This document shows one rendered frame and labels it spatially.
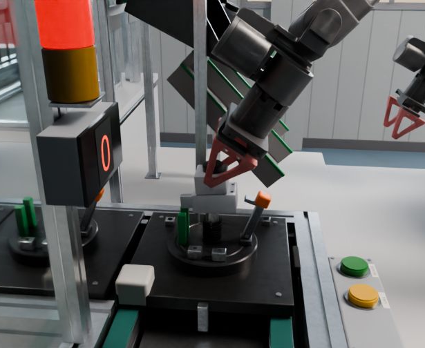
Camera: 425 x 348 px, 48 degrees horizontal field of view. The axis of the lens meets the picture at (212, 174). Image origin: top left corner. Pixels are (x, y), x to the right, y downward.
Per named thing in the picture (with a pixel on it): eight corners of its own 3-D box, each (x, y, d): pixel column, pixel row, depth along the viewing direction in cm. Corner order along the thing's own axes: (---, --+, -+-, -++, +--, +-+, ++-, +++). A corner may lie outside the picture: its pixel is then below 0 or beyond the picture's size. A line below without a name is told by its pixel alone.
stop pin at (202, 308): (209, 326, 66) (209, 302, 64) (207, 331, 65) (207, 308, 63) (198, 325, 66) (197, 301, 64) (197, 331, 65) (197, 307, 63)
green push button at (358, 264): (364, 266, 74) (365, 255, 73) (369, 282, 70) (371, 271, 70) (337, 265, 74) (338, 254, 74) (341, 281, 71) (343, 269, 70)
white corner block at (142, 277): (155, 288, 70) (154, 264, 68) (148, 308, 66) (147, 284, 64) (124, 286, 70) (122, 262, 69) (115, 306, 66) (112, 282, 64)
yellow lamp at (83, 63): (106, 91, 49) (101, 42, 47) (90, 103, 45) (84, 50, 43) (59, 90, 50) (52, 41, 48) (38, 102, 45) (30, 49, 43)
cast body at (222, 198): (238, 199, 73) (235, 157, 70) (236, 213, 69) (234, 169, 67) (183, 199, 74) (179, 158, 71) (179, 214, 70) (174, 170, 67)
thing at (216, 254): (226, 256, 70) (226, 247, 69) (225, 262, 69) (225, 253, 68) (212, 255, 70) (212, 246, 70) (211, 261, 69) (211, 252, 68)
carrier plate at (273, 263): (285, 227, 86) (286, 217, 85) (293, 317, 64) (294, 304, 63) (153, 221, 88) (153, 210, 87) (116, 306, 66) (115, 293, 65)
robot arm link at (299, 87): (320, 74, 59) (316, 64, 64) (276, 41, 58) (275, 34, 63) (286, 117, 62) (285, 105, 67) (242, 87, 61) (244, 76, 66)
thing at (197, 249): (202, 254, 70) (202, 245, 70) (201, 259, 69) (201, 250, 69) (189, 253, 71) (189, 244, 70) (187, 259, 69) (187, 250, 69)
